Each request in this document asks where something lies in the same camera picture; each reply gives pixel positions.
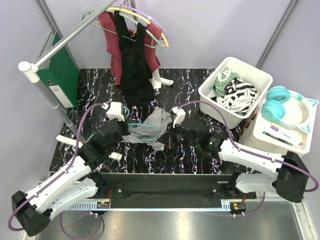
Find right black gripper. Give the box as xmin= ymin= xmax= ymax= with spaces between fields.
xmin=158 ymin=120 xmax=199 ymax=149

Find teal plastic hanger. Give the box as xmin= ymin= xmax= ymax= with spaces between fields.
xmin=87 ymin=106 xmax=163 ymax=145

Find grey tank top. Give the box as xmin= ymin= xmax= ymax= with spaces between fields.
xmin=122 ymin=107 xmax=172 ymax=151

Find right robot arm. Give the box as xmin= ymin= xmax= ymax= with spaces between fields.
xmin=167 ymin=123 xmax=311 ymax=203

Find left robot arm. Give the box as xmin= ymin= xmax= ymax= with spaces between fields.
xmin=10 ymin=119 xmax=129 ymax=237

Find black tank top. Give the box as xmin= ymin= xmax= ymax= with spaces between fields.
xmin=114 ymin=10 xmax=154 ymax=106

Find maroon tank top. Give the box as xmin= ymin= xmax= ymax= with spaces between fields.
xmin=98 ymin=11 xmax=161 ymax=89

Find mint green hanger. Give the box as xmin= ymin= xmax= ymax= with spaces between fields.
xmin=82 ymin=9 xmax=165 ymax=53

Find yellow plastic hanger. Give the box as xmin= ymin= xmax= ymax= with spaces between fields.
xmin=96 ymin=7 xmax=170 ymax=48

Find purple plastic hanger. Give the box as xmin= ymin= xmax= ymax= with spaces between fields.
xmin=107 ymin=5 xmax=173 ymax=45

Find black marble pattern mat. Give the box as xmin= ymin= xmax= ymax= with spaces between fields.
xmin=67 ymin=68 xmax=254 ymax=174

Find black white striped garment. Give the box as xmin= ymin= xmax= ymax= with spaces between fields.
xmin=214 ymin=78 xmax=260 ymax=116

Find white plastic bin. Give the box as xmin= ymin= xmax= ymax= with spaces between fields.
xmin=198 ymin=57 xmax=273 ymax=129

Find green striped garment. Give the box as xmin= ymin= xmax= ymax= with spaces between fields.
xmin=213 ymin=67 xmax=240 ymax=98

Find white storage box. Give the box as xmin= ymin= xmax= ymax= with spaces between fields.
xmin=240 ymin=93 xmax=319 ymax=157

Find green marker pen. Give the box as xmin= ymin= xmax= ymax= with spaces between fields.
xmin=262 ymin=131 xmax=293 ymax=146

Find teal headphones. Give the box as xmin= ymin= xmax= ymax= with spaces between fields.
xmin=261 ymin=85 xmax=319 ymax=134

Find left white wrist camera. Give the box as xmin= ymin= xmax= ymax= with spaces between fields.
xmin=102 ymin=101 xmax=125 ymax=122

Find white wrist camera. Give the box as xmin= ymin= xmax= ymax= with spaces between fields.
xmin=102 ymin=101 xmax=125 ymax=122
xmin=171 ymin=106 xmax=186 ymax=128

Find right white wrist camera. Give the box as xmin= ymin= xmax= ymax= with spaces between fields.
xmin=171 ymin=106 xmax=186 ymax=128

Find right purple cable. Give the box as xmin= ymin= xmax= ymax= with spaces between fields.
xmin=178 ymin=100 xmax=320 ymax=193

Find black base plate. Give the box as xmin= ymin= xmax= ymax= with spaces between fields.
xmin=101 ymin=172 xmax=257 ymax=211

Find green ring binder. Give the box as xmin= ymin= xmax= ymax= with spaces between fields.
xmin=37 ymin=46 xmax=79 ymax=109

